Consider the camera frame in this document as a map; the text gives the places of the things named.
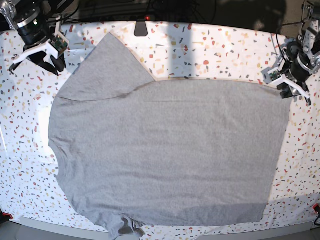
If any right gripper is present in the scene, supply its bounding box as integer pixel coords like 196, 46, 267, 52
17, 20, 66, 76

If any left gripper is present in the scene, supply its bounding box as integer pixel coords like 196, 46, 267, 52
276, 53, 313, 98

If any grey T-shirt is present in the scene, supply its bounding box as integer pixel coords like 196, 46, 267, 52
48, 34, 291, 239

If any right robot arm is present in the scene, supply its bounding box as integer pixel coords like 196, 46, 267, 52
0, 0, 70, 76

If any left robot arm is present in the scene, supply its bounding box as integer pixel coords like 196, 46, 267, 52
277, 0, 320, 105

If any red clip right corner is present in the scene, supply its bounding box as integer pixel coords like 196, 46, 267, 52
312, 203, 320, 215

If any red clip corner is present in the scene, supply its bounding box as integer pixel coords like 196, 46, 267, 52
312, 203, 320, 215
2, 212, 13, 221

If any red clip left corner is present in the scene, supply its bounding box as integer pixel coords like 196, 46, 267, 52
2, 212, 13, 221

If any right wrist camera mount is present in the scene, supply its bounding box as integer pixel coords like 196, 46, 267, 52
9, 17, 70, 73

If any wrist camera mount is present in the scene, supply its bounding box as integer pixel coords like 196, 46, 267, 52
261, 67, 312, 107
9, 17, 70, 73

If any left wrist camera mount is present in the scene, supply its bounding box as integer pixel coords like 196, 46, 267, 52
261, 67, 312, 107

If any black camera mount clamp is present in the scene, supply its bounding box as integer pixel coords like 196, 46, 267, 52
134, 21, 148, 37

